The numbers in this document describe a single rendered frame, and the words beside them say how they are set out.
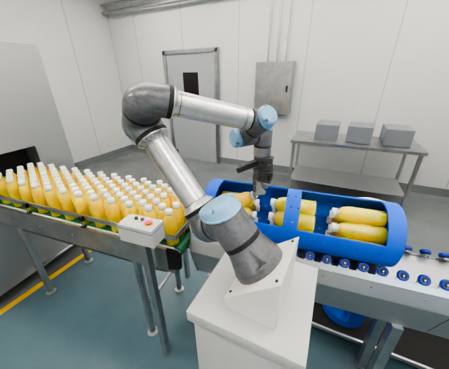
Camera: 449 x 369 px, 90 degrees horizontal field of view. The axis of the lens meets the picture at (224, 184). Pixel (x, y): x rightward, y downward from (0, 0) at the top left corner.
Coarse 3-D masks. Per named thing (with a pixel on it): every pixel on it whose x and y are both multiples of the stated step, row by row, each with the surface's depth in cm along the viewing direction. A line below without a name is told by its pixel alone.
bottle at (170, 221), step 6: (168, 216) 118; (174, 216) 119; (168, 222) 117; (174, 222) 119; (168, 228) 119; (174, 228) 120; (168, 234) 120; (174, 234) 121; (168, 240) 122; (174, 240) 123
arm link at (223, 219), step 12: (216, 204) 60; (228, 204) 60; (240, 204) 62; (204, 216) 61; (216, 216) 59; (228, 216) 59; (240, 216) 60; (204, 228) 66; (216, 228) 60; (228, 228) 59; (240, 228) 59; (252, 228) 61; (216, 240) 66; (228, 240) 60; (240, 240) 59
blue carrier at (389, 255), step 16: (208, 192) 115; (240, 192) 133; (272, 192) 125; (288, 192) 108; (304, 192) 113; (288, 208) 102; (320, 208) 121; (368, 208) 112; (384, 208) 109; (400, 208) 94; (256, 224) 106; (288, 224) 101; (320, 224) 122; (400, 224) 89; (272, 240) 109; (304, 240) 101; (320, 240) 98; (336, 240) 96; (352, 240) 94; (400, 240) 88; (352, 256) 98; (368, 256) 94; (384, 256) 92; (400, 256) 89
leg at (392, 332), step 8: (392, 328) 110; (400, 328) 109; (384, 336) 117; (392, 336) 112; (400, 336) 110; (384, 344) 116; (392, 344) 114; (376, 352) 123; (384, 352) 118; (392, 352) 116; (376, 360) 122; (384, 360) 120; (368, 368) 130; (376, 368) 124
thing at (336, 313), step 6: (324, 306) 167; (330, 312) 161; (336, 312) 166; (342, 312) 166; (348, 312) 166; (330, 318) 162; (336, 318) 158; (342, 318) 162; (348, 318) 153; (354, 318) 152; (360, 318) 153; (342, 324) 157; (348, 324) 155; (354, 324) 154; (360, 324) 157
